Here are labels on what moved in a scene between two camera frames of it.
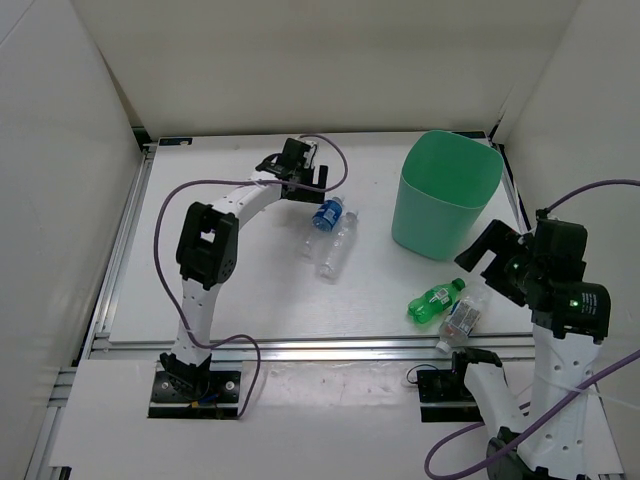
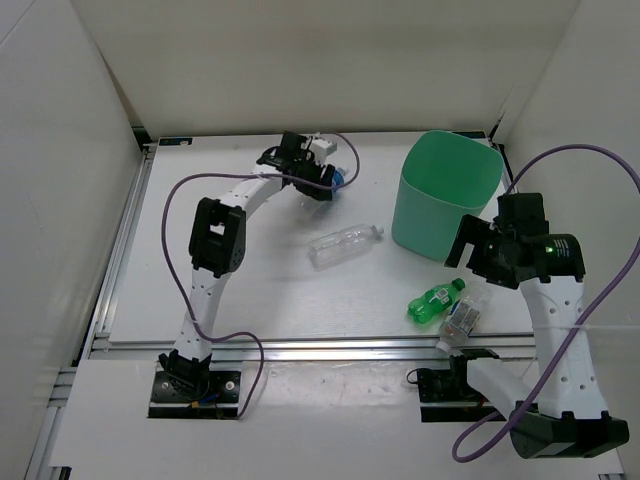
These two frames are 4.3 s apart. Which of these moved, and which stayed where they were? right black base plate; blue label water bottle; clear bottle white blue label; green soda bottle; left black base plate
Moved: blue label water bottle
Stayed: right black base plate; green soda bottle; left black base plate; clear bottle white blue label
